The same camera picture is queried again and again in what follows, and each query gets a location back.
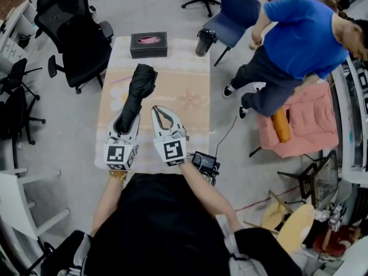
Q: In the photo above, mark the orange cushion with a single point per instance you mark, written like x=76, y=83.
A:
x=281, y=125

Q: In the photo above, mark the black water bottle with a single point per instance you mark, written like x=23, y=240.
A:
x=204, y=45

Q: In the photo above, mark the white desk with drawers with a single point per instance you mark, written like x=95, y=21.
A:
x=17, y=22

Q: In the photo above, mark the black umbrella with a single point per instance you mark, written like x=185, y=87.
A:
x=141, y=82

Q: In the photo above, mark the black electronic box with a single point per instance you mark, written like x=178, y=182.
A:
x=204, y=161

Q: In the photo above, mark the white side table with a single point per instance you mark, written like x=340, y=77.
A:
x=11, y=200

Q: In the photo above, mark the black perforated metal chair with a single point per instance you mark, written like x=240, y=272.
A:
x=325, y=180

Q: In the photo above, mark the black tissue box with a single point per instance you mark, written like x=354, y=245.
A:
x=148, y=49

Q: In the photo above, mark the white metal shelf rack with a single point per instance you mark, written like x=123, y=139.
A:
x=350, y=125

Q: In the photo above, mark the pink sofa chair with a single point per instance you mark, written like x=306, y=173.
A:
x=313, y=119

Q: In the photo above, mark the person's right forearm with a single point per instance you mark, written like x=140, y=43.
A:
x=207, y=194

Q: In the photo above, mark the light wooden stool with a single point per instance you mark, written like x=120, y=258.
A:
x=296, y=229
x=271, y=216

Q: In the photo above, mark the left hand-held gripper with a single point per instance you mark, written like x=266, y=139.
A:
x=115, y=153

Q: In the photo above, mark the purple straw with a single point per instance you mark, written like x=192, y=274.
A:
x=122, y=80

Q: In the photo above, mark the black mesh office chair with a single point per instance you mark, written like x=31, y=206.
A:
x=77, y=45

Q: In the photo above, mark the padded chair with metal legs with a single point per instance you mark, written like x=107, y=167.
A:
x=235, y=16

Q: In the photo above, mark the person's black shirt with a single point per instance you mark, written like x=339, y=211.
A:
x=161, y=226

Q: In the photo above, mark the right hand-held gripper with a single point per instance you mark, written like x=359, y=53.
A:
x=174, y=150

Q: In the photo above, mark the table with floral cloth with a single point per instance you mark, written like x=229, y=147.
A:
x=184, y=76

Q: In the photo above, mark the person's left forearm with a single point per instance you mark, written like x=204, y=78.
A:
x=107, y=206

